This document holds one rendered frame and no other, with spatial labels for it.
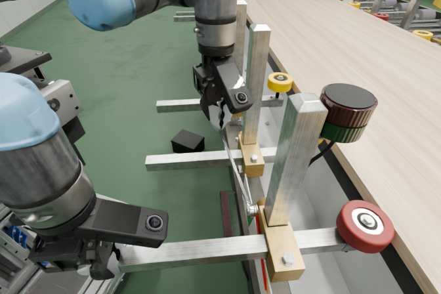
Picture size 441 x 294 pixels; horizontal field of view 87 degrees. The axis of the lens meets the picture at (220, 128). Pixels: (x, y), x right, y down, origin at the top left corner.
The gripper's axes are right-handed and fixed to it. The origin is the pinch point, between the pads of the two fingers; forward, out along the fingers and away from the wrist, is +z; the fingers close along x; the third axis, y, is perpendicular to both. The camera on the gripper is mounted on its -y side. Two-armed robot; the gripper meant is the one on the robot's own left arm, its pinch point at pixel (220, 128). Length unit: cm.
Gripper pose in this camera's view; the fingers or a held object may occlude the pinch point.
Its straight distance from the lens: 56.5
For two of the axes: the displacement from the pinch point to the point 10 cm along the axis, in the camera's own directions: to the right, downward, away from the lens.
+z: 0.0, 7.7, 6.4
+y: -4.3, -5.8, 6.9
